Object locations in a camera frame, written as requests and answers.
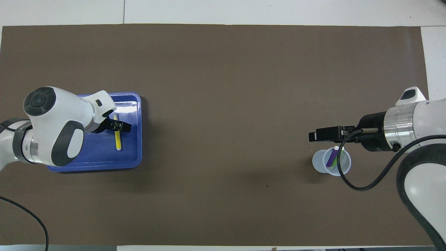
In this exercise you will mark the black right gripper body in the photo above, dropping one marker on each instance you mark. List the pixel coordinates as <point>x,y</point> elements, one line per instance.
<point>373,132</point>

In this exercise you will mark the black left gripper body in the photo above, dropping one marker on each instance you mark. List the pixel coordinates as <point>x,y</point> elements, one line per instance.
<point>102,125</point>

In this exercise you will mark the yellow pen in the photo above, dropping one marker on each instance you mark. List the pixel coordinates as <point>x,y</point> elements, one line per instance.
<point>118,139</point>

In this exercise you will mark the purple pen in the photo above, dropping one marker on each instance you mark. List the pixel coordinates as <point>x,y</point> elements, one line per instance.
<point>331,157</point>

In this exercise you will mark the green pen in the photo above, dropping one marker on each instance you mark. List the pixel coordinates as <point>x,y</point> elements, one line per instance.
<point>336,159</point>

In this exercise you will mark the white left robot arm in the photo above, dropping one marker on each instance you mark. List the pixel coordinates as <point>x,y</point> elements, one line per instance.
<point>52,122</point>

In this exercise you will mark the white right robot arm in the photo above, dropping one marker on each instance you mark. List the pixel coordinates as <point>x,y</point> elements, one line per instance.
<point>425,118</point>

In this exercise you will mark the translucent plastic cup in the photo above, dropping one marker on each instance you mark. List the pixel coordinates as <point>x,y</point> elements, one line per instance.
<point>318,162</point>

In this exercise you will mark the blue plastic tray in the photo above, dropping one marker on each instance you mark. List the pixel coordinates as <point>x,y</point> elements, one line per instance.
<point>90,157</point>

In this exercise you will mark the brown table mat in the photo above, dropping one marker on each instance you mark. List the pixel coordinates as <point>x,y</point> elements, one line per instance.
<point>223,87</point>

